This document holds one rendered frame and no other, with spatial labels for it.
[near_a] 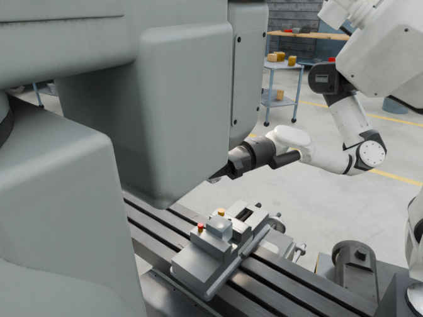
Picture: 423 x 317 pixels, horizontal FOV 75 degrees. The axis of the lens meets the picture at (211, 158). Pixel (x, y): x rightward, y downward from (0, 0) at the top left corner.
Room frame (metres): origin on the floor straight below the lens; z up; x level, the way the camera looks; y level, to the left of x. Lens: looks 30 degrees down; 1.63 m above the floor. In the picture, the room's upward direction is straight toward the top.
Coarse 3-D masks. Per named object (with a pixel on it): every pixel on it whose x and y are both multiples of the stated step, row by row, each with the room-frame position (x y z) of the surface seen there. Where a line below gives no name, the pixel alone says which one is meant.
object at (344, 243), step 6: (348, 240) 0.98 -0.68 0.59; (354, 240) 0.97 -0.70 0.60; (336, 246) 0.99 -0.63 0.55; (342, 246) 0.96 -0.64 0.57; (354, 246) 0.94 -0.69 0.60; (360, 246) 0.94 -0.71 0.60; (366, 246) 0.94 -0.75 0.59; (336, 252) 0.96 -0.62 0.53; (372, 252) 0.92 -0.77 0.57; (336, 258) 0.96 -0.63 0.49
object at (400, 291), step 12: (396, 276) 0.39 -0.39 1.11; (396, 288) 0.36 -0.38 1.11; (408, 288) 0.35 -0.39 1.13; (420, 288) 0.35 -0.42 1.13; (384, 300) 0.38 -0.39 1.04; (396, 300) 0.33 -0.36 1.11; (408, 300) 0.32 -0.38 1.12; (420, 300) 0.32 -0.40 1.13; (384, 312) 0.35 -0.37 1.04; (396, 312) 0.31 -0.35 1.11; (408, 312) 0.31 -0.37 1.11; (420, 312) 0.30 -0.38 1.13
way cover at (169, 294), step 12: (144, 276) 0.57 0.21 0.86; (156, 276) 0.58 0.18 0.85; (144, 288) 0.53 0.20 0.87; (156, 288) 0.53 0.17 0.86; (168, 288) 0.54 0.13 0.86; (144, 300) 0.48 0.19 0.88; (156, 300) 0.49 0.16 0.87; (168, 300) 0.49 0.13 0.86; (180, 300) 0.50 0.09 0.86; (192, 300) 0.50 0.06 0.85; (156, 312) 0.44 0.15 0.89; (168, 312) 0.45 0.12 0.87; (180, 312) 0.45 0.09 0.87; (192, 312) 0.46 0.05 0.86; (204, 312) 0.46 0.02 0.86
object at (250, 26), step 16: (240, 0) 0.53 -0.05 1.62; (256, 0) 0.58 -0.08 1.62; (240, 16) 0.51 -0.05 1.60; (256, 16) 0.56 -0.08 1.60; (240, 32) 0.52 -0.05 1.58; (256, 32) 0.56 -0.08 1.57; (240, 48) 0.51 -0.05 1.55; (256, 48) 0.56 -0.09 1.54; (240, 64) 0.52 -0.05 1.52; (256, 64) 0.56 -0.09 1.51; (240, 80) 0.52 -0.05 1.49; (256, 80) 0.57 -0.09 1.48; (240, 96) 0.52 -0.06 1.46; (256, 96) 0.57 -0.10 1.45; (240, 112) 0.52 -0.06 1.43; (256, 112) 0.58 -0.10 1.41; (240, 128) 0.53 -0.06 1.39
